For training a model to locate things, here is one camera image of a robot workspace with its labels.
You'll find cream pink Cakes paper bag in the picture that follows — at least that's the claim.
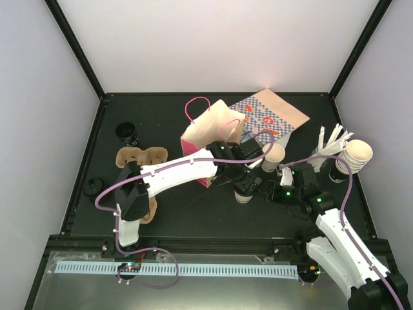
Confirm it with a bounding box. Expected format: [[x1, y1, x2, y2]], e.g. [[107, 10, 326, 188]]
[[179, 96, 247, 188]]

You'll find single white paper cup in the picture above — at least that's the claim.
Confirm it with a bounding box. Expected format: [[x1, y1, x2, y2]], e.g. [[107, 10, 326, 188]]
[[234, 188, 253, 204]]

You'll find black plastic cup lid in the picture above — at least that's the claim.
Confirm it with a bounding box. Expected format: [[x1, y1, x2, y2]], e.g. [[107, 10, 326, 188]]
[[232, 173, 257, 194]]

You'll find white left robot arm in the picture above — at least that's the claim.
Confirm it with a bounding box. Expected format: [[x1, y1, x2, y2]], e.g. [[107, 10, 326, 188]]
[[115, 139, 263, 258]]

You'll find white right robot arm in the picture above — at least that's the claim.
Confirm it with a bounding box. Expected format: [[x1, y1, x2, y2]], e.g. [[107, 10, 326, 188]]
[[260, 163, 411, 309]]

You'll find black open coffee cup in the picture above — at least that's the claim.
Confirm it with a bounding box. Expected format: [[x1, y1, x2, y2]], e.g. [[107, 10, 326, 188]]
[[115, 122, 139, 147]]

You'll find black coffee cup with lid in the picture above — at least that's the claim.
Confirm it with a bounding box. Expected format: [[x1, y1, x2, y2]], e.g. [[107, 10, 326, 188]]
[[83, 177, 106, 200]]

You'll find blue checkered bakery paper bag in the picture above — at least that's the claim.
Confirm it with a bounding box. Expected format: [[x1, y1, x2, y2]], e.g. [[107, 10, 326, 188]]
[[230, 88, 310, 145]]

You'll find tall white paper cup stack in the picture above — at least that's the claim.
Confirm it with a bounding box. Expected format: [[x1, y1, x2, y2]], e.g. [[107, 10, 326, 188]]
[[339, 139, 373, 174]]

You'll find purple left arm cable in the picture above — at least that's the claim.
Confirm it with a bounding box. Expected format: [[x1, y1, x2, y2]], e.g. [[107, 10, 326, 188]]
[[94, 132, 277, 256]]

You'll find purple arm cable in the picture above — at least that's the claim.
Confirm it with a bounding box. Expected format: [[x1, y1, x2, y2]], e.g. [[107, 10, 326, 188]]
[[94, 132, 277, 256], [277, 155, 404, 304]]

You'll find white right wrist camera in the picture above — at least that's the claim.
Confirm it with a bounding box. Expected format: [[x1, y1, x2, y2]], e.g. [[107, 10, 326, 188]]
[[280, 167, 294, 187]]

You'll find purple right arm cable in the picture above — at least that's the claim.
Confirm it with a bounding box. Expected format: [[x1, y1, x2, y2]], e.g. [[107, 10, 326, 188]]
[[277, 155, 404, 304]]

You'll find white slotted cable rail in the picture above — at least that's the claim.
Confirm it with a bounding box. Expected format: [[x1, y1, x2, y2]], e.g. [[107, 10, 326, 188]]
[[54, 261, 299, 280]]

